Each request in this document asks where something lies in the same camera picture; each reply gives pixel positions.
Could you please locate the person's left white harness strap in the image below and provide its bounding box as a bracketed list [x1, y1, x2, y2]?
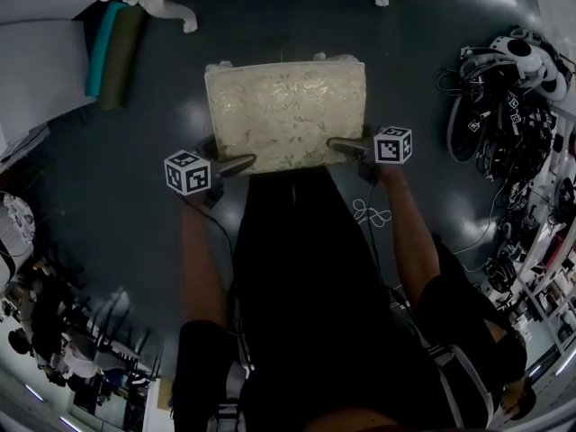
[211, 357, 247, 432]

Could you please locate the group of dark chairs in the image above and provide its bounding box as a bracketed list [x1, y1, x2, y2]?
[58, 285, 163, 404]

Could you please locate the person's left forearm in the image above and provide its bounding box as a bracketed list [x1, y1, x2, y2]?
[179, 195, 235, 328]

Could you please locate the white headset helmet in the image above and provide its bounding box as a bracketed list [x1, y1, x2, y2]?
[488, 24, 572, 103]

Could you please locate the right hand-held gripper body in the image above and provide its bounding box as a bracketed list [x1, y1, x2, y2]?
[358, 126, 413, 184]

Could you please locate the cream floral upholstered stool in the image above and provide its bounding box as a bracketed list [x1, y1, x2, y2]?
[203, 51, 366, 176]

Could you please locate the patterned round lampshade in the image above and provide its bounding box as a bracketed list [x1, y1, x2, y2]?
[2, 191, 36, 256]

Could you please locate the person's black clothed body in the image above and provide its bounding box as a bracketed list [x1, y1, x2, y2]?
[168, 168, 536, 432]

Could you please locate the teal rolled mat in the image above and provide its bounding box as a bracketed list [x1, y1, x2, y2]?
[85, 1, 121, 100]

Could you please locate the white looped floor cable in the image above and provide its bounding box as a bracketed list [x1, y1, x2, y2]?
[352, 198, 392, 229]

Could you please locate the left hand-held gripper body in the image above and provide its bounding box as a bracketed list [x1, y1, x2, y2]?
[164, 149, 225, 210]

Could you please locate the pile of black cabled devices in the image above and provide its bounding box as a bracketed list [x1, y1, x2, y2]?
[434, 45, 563, 197]

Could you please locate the person's right white harness strap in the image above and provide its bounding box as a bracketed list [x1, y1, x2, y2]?
[427, 344, 496, 429]

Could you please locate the person's white harness strap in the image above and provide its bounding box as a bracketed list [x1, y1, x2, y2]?
[211, 357, 247, 432]
[427, 344, 496, 429]

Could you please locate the olive rolled mat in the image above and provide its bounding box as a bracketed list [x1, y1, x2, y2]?
[98, 6, 148, 111]

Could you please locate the person's right forearm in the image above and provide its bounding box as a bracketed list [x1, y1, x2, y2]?
[380, 164, 445, 305]

